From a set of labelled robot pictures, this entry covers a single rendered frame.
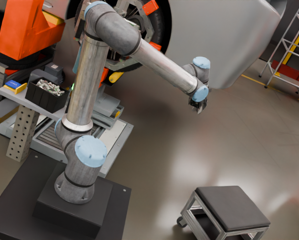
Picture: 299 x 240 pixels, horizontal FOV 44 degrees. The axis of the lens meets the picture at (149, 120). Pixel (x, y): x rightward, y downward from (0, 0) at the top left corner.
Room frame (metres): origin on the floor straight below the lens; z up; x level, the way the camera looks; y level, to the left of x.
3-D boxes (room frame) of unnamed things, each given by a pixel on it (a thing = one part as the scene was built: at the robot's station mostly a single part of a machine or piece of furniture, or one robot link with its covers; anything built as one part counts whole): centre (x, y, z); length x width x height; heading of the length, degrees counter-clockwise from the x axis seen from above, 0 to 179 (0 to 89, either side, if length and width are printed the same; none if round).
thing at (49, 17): (2.76, 1.01, 0.70); 0.14 x 0.14 x 0.05; 89
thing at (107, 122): (2.78, 0.50, 0.13); 0.50 x 0.36 x 0.10; 89
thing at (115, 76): (2.71, 0.38, 0.51); 0.29 x 0.06 x 0.06; 179
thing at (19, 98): (1.94, 0.66, 0.44); 0.43 x 0.17 x 0.03; 89
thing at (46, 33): (2.58, 1.01, 0.69); 0.52 x 0.17 x 0.35; 179
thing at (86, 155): (1.41, 0.19, 0.58); 0.17 x 0.15 x 0.18; 42
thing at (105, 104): (2.78, 0.50, 0.32); 0.40 x 0.30 x 0.28; 89
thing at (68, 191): (1.40, 0.19, 0.45); 0.19 x 0.19 x 0.10
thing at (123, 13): (2.49, 0.41, 1.03); 0.19 x 0.18 x 0.11; 179
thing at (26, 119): (1.94, 0.69, 0.21); 0.10 x 0.10 x 0.42; 89
